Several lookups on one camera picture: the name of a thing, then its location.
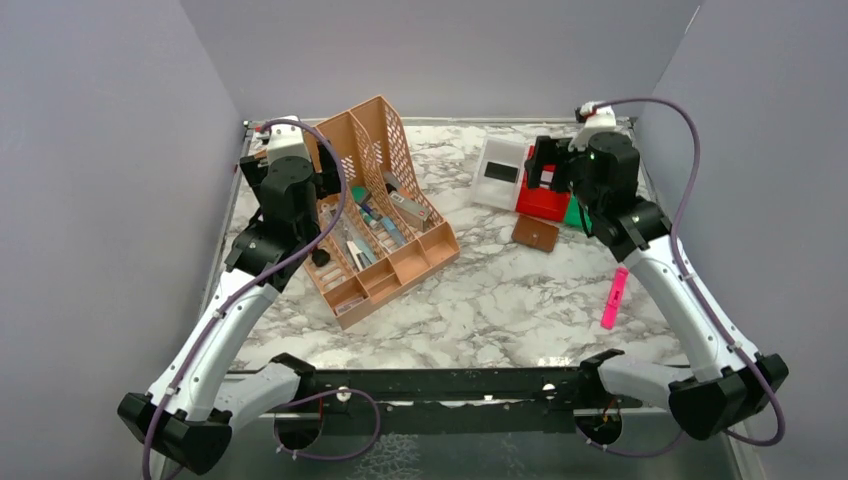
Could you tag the white plastic bin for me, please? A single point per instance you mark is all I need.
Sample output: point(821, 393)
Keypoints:
point(493, 193)

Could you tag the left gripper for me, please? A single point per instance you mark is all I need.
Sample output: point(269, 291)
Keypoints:
point(326, 181)

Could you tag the brown leather card holder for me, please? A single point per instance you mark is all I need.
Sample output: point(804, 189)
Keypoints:
point(535, 233)

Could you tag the black mounting rail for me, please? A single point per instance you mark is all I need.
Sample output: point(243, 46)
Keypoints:
point(359, 402)

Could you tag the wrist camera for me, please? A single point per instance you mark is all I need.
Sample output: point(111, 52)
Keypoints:
point(594, 120)
point(281, 141)

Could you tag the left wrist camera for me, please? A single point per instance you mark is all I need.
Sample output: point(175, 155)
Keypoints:
point(281, 141)

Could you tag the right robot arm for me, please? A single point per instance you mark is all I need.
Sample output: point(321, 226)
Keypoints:
point(727, 379)

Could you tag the pink highlighter marker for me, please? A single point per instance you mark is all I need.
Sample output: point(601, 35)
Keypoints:
point(614, 299)

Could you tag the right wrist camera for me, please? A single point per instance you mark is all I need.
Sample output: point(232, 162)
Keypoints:
point(594, 120)

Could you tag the black card in white bin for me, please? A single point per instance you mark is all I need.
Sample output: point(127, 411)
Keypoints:
point(501, 172)

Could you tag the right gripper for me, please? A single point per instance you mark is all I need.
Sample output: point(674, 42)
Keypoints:
point(552, 151)

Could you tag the orange desk organizer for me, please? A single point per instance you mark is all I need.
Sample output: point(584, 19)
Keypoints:
point(374, 255)

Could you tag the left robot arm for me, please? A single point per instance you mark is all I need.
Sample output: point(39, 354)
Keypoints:
point(185, 420)

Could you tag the green plastic bin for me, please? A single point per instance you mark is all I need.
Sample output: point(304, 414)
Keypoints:
point(576, 217)

